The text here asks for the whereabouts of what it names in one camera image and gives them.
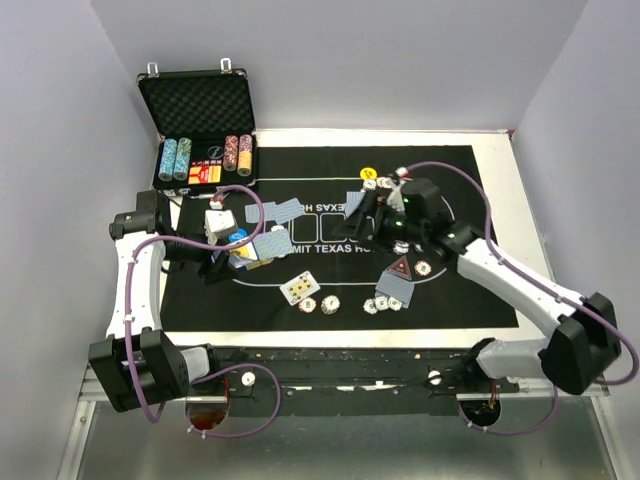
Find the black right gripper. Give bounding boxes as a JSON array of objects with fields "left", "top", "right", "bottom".
[{"left": 333, "top": 188, "right": 427, "bottom": 255}]

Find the blue playing card box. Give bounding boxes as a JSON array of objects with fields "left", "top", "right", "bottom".
[{"left": 229, "top": 243, "right": 273, "bottom": 271}]

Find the blue small blind button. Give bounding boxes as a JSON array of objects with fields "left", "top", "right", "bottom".
[{"left": 228, "top": 228, "right": 248, "bottom": 243}]

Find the red triangular dealer button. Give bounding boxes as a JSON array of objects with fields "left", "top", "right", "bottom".
[{"left": 387, "top": 255, "right": 412, "bottom": 281}]

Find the yellow big blind button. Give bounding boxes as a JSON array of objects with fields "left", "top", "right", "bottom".
[{"left": 359, "top": 167, "right": 378, "bottom": 181}]

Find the blue backed card bottom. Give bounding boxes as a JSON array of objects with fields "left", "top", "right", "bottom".
[{"left": 376, "top": 282, "right": 414, "bottom": 309}]

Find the blue backed card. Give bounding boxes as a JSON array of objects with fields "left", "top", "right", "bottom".
[
  {"left": 376, "top": 282, "right": 414, "bottom": 309},
  {"left": 244, "top": 202, "right": 274, "bottom": 224}
]

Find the face up spade card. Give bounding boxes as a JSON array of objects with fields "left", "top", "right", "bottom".
[{"left": 279, "top": 271, "right": 321, "bottom": 306}]

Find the red poker chip stack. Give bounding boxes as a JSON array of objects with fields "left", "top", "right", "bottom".
[{"left": 298, "top": 297, "right": 317, "bottom": 313}]

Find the blue poker chip stack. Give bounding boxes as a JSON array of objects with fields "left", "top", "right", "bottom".
[{"left": 363, "top": 296, "right": 403, "bottom": 315}]

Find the grey poker chip stack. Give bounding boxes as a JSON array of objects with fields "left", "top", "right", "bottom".
[{"left": 321, "top": 295, "right": 341, "bottom": 315}]

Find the blue backed card fan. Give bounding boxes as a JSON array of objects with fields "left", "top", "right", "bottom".
[{"left": 253, "top": 229, "right": 294, "bottom": 260}]

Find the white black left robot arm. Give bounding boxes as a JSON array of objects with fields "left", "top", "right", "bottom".
[{"left": 88, "top": 190, "right": 238, "bottom": 412}]

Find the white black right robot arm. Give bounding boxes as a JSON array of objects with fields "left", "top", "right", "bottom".
[{"left": 336, "top": 178, "right": 621, "bottom": 395}]

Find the black poker table mat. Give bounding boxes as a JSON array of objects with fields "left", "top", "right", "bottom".
[{"left": 161, "top": 146, "right": 517, "bottom": 332}]

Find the card deck in case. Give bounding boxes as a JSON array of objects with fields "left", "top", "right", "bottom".
[{"left": 187, "top": 159, "right": 223, "bottom": 185}]

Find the white table board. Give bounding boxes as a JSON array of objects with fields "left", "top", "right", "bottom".
[{"left": 167, "top": 128, "right": 553, "bottom": 350}]

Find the blue chip row in case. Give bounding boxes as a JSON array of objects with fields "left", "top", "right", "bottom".
[{"left": 158, "top": 138, "right": 178, "bottom": 182}]

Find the green chip row in case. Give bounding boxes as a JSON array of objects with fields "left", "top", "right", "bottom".
[{"left": 173, "top": 137, "right": 192, "bottom": 181}]

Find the red chip row in case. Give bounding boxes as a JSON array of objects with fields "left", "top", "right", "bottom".
[{"left": 223, "top": 135, "right": 239, "bottom": 171}]

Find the orange chip row in case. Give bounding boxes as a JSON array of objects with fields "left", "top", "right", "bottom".
[{"left": 237, "top": 134, "right": 253, "bottom": 177}]

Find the black aluminium poker case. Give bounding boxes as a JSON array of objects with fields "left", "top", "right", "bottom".
[{"left": 136, "top": 58, "right": 258, "bottom": 196}]

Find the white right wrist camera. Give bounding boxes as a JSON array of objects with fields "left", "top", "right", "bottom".
[{"left": 383, "top": 176, "right": 405, "bottom": 212}]

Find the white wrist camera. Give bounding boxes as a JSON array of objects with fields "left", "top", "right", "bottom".
[
  {"left": 204, "top": 210, "right": 238, "bottom": 245},
  {"left": 383, "top": 176, "right": 405, "bottom": 212}
]

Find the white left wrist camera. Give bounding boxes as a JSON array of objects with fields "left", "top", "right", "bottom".
[{"left": 204, "top": 210, "right": 238, "bottom": 245}]

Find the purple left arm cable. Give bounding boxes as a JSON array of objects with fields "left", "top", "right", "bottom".
[{"left": 124, "top": 184, "right": 283, "bottom": 440}]

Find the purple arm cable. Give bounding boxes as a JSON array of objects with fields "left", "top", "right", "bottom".
[
  {"left": 399, "top": 160, "right": 640, "bottom": 435},
  {"left": 124, "top": 184, "right": 283, "bottom": 440}
]

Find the aluminium rail frame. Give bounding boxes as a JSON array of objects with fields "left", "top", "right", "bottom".
[{"left": 54, "top": 299, "right": 621, "bottom": 480}]

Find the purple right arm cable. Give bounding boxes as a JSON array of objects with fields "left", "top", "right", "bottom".
[{"left": 399, "top": 160, "right": 640, "bottom": 435}]

